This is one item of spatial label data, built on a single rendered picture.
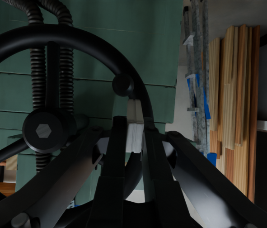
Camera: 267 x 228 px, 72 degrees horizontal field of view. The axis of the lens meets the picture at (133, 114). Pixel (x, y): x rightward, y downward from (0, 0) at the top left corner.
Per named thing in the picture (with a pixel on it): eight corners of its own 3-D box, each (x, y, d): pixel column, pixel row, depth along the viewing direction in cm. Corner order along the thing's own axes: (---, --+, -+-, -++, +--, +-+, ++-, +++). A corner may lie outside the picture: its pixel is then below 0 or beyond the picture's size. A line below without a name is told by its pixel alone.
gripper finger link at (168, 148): (144, 140, 14) (183, 143, 14) (141, 116, 19) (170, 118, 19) (142, 157, 14) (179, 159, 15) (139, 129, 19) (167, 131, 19)
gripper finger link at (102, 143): (124, 156, 14) (86, 154, 14) (126, 129, 19) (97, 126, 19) (125, 140, 14) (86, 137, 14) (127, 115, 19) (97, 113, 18)
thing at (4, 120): (165, 123, 44) (164, 140, 44) (152, 119, 65) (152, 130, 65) (-5, 111, 42) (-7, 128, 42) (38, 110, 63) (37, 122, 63)
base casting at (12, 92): (178, 86, 44) (175, 124, 44) (148, 100, 101) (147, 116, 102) (-14, 71, 42) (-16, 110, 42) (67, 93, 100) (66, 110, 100)
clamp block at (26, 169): (95, 158, 34) (92, 206, 34) (104, 144, 47) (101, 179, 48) (14, 153, 33) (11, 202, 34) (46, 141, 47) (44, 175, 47)
